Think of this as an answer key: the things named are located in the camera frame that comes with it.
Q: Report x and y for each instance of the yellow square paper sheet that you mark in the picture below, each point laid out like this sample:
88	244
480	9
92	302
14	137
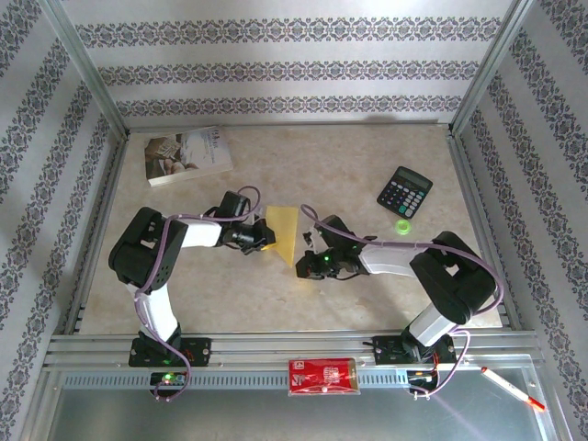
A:
285	229

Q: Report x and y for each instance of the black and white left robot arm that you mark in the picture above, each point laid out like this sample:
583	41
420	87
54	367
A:
142	257

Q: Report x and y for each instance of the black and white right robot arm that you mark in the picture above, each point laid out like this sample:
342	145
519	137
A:
455	280

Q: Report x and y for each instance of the sheet metal panel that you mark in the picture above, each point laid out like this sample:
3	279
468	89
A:
275	418

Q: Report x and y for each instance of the green tape roll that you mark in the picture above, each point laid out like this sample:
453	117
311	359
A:
403	227

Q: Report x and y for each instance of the black calculator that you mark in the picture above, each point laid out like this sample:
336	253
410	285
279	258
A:
404	190

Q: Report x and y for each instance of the paperback book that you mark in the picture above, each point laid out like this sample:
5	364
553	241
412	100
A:
184	154

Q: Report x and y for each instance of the red packet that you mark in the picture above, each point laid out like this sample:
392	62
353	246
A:
324	376

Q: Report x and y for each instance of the circuit board with green light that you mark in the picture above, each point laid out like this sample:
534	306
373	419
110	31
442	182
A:
167	378

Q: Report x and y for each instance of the red and white pen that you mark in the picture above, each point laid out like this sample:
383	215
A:
510	387

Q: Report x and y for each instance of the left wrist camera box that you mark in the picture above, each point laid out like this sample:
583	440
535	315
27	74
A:
260	220

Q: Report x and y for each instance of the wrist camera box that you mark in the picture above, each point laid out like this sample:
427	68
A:
308	239
260	220

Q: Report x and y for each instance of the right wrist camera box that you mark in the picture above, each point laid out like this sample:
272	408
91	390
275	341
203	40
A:
308	239

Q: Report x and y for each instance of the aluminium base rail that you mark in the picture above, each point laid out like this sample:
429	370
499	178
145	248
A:
285	347

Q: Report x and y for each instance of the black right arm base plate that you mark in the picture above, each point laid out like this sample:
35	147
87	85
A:
388	351

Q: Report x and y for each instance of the aluminium back rail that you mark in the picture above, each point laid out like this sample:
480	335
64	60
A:
321	125

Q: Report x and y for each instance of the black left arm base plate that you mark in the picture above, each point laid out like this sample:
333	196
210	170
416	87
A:
200	351

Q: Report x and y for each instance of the aluminium side rail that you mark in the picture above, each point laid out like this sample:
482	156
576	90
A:
473	202
103	216

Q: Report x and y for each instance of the aluminium frame post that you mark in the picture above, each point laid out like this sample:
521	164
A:
491	64
85	69

